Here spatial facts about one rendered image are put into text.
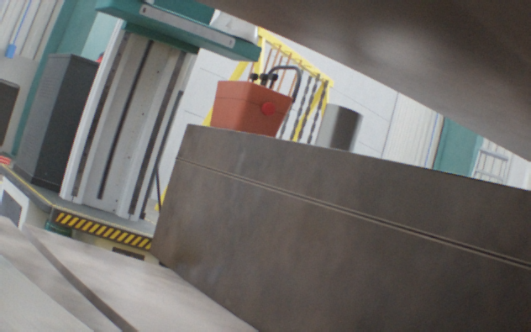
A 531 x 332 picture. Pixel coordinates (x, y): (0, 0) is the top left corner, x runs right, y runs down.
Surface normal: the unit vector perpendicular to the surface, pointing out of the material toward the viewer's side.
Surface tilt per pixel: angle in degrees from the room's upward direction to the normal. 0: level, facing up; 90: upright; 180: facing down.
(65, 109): 90
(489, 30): 135
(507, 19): 90
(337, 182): 90
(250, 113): 97
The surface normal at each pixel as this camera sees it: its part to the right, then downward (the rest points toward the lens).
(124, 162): 0.57, 0.17
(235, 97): -0.87, -0.16
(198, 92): 0.72, 0.22
